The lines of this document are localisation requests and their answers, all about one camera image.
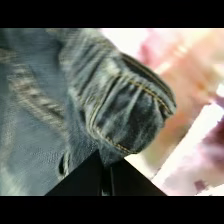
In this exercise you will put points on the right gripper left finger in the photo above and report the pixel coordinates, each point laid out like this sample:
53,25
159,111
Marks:
85,181

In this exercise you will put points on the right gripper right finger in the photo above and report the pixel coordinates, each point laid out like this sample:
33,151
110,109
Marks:
133,181

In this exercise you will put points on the blue jeans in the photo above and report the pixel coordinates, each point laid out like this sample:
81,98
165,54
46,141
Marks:
66,100

